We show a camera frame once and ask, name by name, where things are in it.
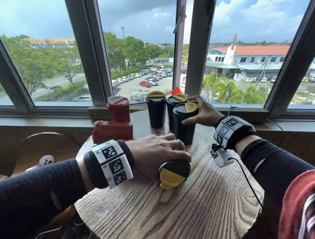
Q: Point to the red patterned clothing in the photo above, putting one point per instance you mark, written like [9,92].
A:
[295,209]

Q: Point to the white building with red roof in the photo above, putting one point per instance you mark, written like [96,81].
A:
[256,57]

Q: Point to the round wooden chair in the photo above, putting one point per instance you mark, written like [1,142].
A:
[44,145]

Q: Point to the red cup black lid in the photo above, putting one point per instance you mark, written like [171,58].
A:
[119,109]
[113,133]

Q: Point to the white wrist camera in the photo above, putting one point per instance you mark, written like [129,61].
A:
[221,157]

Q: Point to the grey window frame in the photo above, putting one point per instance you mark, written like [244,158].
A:
[96,61]

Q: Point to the person's left hand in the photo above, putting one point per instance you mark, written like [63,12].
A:
[150,155]

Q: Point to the person's right hand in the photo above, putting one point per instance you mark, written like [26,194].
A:
[209,114]

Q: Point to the person's right thumb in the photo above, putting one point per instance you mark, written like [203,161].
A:
[193,120]

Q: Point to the small red flag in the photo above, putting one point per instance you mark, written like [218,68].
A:
[173,91]

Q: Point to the right wristband with marker tags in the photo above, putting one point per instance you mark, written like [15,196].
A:
[231,131]

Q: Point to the left wristband with marker tags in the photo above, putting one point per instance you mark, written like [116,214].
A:
[110,163]

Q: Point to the wristband with marker tags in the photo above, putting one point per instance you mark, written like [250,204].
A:
[231,131]
[110,163]

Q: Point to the person's left forearm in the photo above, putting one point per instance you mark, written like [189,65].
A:
[37,197]

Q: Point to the dark green cup yellow lid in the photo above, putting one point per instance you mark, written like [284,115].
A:
[184,130]
[176,170]
[172,108]
[156,110]

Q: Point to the white dotted object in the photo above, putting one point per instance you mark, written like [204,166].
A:
[45,161]

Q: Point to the row of parked cars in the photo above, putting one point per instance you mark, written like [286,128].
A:
[147,75]

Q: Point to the person's right forearm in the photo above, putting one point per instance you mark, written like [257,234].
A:
[268,160]

